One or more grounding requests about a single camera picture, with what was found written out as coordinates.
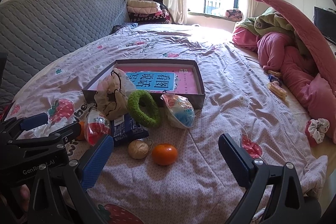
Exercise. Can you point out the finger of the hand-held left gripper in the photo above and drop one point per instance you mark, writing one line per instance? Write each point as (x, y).
(34, 121)
(57, 136)

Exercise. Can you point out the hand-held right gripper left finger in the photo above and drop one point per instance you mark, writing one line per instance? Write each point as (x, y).
(97, 161)

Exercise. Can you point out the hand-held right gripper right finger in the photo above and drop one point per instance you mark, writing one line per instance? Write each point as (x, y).
(233, 158)

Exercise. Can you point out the tangerine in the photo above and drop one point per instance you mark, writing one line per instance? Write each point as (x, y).
(82, 132)
(164, 154)

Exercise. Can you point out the red toy ball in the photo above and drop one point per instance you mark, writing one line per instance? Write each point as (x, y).
(97, 127)

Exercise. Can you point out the dark blue snack packet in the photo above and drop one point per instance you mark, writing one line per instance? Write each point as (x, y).
(126, 132)

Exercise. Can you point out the beige round bun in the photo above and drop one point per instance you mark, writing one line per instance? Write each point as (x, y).
(138, 149)

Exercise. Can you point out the grey cardboard box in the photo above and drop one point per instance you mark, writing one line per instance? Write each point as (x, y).
(200, 100)

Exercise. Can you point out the blue white toy ball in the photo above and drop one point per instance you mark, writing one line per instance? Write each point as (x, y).
(181, 114)

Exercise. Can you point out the person's left hand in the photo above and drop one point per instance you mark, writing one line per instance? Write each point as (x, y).
(24, 196)

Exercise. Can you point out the pink strawberry print bedsheet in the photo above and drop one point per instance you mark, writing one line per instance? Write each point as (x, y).
(210, 134)

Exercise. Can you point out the clear yellow snack packet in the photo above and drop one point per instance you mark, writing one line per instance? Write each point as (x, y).
(278, 91)

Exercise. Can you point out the floral scrunchie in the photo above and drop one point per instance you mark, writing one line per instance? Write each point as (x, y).
(317, 131)

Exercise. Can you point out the blue yellow snack packet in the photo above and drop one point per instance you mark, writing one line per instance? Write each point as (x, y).
(274, 78)

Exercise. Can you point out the grey quilted headboard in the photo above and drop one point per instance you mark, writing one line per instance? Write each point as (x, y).
(52, 24)

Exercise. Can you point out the pink quilt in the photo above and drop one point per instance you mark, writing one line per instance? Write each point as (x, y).
(288, 64)

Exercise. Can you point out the dark blue patterned cloth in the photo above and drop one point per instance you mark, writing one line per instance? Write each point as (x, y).
(123, 27)

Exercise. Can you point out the green blanket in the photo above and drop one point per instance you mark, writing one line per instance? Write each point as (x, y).
(275, 22)

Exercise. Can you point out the dark floral cushion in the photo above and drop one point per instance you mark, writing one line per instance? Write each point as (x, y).
(233, 14)

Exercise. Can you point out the pink quilted cover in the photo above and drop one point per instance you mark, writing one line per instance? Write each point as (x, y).
(302, 30)

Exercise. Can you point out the stack of folded blankets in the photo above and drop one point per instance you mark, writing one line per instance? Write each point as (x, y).
(144, 10)

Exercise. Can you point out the black television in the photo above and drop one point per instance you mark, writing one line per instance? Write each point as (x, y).
(325, 24)

